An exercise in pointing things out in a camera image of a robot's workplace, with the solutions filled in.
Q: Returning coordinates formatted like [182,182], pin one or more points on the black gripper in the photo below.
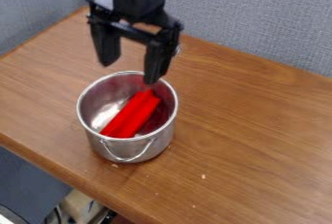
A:
[140,20]

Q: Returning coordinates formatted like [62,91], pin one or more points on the metal pot with handle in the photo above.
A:
[101,102]

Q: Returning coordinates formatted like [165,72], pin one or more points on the red block object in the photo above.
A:
[133,116]

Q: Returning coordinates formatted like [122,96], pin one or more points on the beige box under table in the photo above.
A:
[81,207]

